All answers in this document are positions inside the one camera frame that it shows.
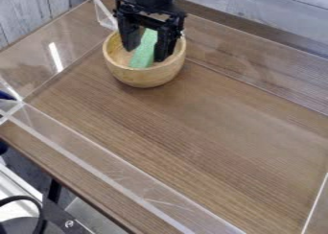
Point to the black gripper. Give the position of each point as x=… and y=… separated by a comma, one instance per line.
x=156, y=14

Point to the green rectangular block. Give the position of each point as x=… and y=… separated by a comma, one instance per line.
x=142, y=56

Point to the brown wooden bowl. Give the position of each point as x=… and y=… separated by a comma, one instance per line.
x=148, y=77

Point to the black table leg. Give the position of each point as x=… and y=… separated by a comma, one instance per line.
x=54, y=191

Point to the clear acrylic tray wall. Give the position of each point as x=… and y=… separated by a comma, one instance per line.
x=218, y=153

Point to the grey metal base plate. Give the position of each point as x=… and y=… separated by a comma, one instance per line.
x=58, y=221

